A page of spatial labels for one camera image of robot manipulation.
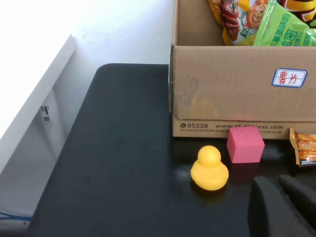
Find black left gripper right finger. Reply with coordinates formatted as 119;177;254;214
277;174;316;237

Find white side panel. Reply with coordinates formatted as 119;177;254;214
0;34;78;216

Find green snack bag with text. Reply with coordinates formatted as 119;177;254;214
252;0;316;47

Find blue cable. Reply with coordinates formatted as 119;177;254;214
0;210;33;222

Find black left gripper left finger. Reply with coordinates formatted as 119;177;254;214
247;176;305;237

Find pink foam cube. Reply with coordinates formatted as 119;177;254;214
226;126;266;164

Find yellow rubber duck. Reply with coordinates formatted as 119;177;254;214
190;145;230;192

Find yellow fries snack bag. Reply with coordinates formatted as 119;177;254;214
208;0;316;47

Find cardboard box marked F2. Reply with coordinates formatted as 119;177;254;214
168;0;316;141

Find small brown and orange snack packet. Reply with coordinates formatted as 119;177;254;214
288;127;316;168

